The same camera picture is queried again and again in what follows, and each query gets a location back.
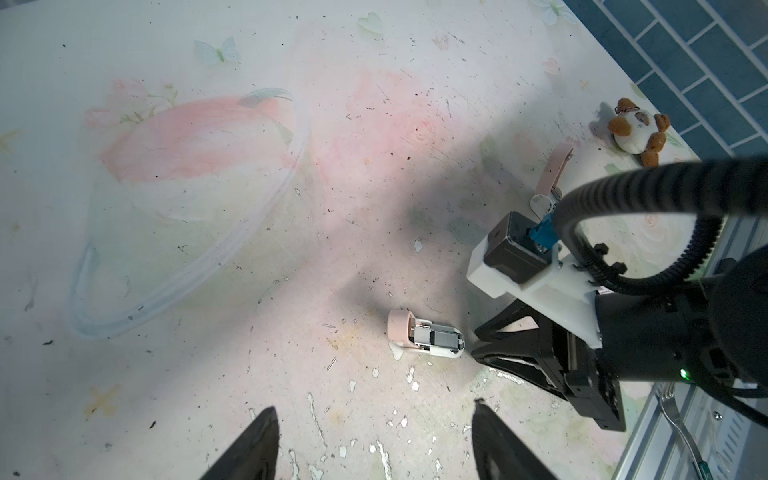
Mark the green handled fork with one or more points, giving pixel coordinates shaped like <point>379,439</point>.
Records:
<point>665,394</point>

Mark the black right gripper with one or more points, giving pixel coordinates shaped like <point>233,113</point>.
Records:
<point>645,339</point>

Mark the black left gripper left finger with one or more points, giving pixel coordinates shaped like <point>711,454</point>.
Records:
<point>253,455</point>

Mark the brown white plush toy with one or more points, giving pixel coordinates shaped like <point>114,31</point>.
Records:
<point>638,132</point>

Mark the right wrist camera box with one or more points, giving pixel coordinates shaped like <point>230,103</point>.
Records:
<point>507,261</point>

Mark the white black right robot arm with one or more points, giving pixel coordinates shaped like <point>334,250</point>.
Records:
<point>736,371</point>

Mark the pink white stapler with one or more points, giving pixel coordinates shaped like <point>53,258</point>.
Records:
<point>547,193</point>
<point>418,335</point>

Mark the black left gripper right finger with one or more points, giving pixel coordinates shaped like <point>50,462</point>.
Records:
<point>499,453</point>

